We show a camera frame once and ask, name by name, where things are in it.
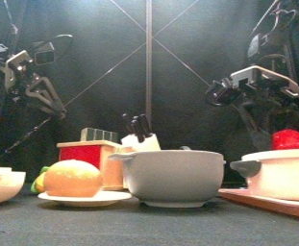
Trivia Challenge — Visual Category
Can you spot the red toy apple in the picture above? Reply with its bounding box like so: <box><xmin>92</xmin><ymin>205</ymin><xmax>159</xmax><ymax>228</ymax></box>
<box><xmin>270</xmin><ymin>129</ymin><xmax>299</xmax><ymax>151</ymax></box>

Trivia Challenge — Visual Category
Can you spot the wooden tray plate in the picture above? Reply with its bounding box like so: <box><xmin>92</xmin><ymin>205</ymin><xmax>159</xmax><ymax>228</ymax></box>
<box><xmin>217</xmin><ymin>187</ymin><xmax>299</xmax><ymax>220</ymax></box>

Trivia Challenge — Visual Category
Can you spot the small white plate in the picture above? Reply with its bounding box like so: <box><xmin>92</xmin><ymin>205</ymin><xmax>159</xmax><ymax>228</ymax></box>
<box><xmin>38</xmin><ymin>189</ymin><xmax>134</xmax><ymax>208</ymax></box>

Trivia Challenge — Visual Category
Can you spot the grey metallic block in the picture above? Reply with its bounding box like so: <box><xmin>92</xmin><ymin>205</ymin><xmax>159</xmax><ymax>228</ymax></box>
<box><xmin>80</xmin><ymin>127</ymin><xmax>119</xmax><ymax>143</ymax></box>

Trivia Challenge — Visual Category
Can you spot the red wooden toy box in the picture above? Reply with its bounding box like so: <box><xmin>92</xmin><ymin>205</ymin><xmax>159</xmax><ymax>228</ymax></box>
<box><xmin>55</xmin><ymin>139</ymin><xmax>126</xmax><ymax>191</ymax></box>

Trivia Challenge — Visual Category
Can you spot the grey toy pot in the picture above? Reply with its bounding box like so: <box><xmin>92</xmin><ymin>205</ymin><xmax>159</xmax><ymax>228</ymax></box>
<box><xmin>108</xmin><ymin>149</ymin><xmax>227</xmax><ymax>209</ymax></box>

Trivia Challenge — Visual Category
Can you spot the orange toy fruit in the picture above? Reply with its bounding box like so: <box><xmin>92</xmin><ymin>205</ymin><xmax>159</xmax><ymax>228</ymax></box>
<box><xmin>43</xmin><ymin>159</ymin><xmax>104</xmax><ymax>198</ymax></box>

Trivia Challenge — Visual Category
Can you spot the green yellow toy vegetable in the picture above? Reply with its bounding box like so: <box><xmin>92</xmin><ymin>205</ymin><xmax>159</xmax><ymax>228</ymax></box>
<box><xmin>30</xmin><ymin>165</ymin><xmax>51</xmax><ymax>195</ymax></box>

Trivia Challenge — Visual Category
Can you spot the white knife block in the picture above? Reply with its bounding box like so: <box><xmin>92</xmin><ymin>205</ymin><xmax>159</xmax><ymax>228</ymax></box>
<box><xmin>119</xmin><ymin>133</ymin><xmax>163</xmax><ymax>154</ymax></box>

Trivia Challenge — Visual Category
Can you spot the white bowl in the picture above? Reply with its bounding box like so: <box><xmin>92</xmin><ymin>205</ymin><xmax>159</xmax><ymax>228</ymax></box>
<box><xmin>0</xmin><ymin>166</ymin><xmax>28</xmax><ymax>208</ymax></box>

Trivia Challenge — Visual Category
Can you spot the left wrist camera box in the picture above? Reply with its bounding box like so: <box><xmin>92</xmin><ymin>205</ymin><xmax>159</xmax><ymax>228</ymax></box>
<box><xmin>28</xmin><ymin>34</ymin><xmax>75</xmax><ymax>66</ymax></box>

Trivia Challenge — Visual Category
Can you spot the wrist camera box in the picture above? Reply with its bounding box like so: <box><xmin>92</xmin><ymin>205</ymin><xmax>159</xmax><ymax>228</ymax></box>
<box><xmin>206</xmin><ymin>78</ymin><xmax>239</xmax><ymax>108</ymax></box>
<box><xmin>28</xmin><ymin>34</ymin><xmax>75</xmax><ymax>66</ymax></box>

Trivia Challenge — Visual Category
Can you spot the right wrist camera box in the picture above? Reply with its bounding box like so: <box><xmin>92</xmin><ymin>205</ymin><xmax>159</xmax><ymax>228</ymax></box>
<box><xmin>206</xmin><ymin>78</ymin><xmax>239</xmax><ymax>108</ymax></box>

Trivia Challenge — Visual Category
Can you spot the white pot with grey handle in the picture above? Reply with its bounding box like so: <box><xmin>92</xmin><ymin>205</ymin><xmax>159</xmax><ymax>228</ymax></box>
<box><xmin>229</xmin><ymin>148</ymin><xmax>299</xmax><ymax>203</ymax></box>

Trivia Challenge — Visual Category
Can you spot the thin diagonal brace wire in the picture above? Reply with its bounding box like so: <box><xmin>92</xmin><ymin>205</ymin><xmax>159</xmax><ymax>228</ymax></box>
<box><xmin>107</xmin><ymin>0</ymin><xmax>213</xmax><ymax>86</ymax></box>
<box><xmin>0</xmin><ymin>0</ymin><xmax>201</xmax><ymax>168</ymax></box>

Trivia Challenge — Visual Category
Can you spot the black toy knife handle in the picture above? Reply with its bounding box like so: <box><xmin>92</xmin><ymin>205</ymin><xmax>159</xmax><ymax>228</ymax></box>
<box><xmin>138</xmin><ymin>113</ymin><xmax>152</xmax><ymax>137</ymax></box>
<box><xmin>130</xmin><ymin>116</ymin><xmax>147</xmax><ymax>144</ymax></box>
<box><xmin>120</xmin><ymin>112</ymin><xmax>135</xmax><ymax>135</ymax></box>

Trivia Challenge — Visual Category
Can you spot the grey vertical frame pole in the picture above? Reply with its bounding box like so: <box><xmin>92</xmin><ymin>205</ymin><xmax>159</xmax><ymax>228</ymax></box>
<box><xmin>144</xmin><ymin>0</ymin><xmax>154</xmax><ymax>130</ymax></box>

